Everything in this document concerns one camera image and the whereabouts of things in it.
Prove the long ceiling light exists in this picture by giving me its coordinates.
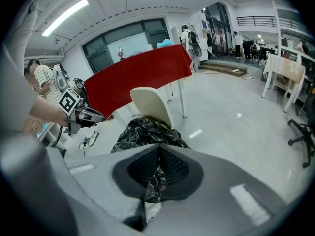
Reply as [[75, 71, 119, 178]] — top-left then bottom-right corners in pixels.
[[41, 0, 89, 37]]

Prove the black garbage bag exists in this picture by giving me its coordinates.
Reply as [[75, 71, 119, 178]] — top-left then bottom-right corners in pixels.
[[110, 118, 191, 204]]

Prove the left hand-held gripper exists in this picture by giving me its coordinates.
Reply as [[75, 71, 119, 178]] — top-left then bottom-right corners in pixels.
[[59, 88, 106, 134]]

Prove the black office chair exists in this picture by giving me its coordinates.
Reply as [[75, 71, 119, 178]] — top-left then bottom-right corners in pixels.
[[287, 94, 315, 169]]

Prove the white shelf unit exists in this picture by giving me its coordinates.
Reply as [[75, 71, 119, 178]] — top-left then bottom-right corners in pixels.
[[272, 1, 315, 66]]

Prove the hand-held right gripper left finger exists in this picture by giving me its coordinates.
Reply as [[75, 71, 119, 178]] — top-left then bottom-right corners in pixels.
[[45, 143, 162, 236]]

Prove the grey dome backpack device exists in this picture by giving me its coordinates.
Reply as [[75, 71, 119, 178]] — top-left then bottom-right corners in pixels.
[[53, 64, 68, 90]]

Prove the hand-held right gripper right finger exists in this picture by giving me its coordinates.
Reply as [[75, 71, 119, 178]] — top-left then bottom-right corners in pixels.
[[147, 143, 288, 236]]

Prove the person's left forearm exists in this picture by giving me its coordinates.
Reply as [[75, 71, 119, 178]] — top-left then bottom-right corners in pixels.
[[29, 96, 69, 127]]

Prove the black balcony railing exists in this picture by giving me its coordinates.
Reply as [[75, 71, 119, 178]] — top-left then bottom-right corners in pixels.
[[236, 15, 279, 27]]

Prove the white table with beige cloth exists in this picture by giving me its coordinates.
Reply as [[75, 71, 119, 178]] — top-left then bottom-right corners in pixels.
[[261, 53, 306, 113]]

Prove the person's white shirt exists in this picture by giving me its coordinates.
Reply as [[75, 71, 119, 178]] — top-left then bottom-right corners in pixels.
[[0, 0, 52, 132]]

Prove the red cloth covered table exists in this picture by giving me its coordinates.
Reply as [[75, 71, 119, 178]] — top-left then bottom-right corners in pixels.
[[84, 44, 193, 120]]

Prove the large pale wall screen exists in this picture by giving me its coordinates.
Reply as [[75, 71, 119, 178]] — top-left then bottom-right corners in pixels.
[[107, 32, 148, 63]]

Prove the wooden platform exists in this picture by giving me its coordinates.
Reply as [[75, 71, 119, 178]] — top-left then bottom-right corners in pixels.
[[198, 59, 248, 78]]

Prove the pale floor cable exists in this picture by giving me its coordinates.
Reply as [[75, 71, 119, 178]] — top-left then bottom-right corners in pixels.
[[242, 69, 262, 81]]

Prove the white lidded trash bin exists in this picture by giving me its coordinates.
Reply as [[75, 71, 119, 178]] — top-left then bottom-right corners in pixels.
[[129, 87, 174, 130]]

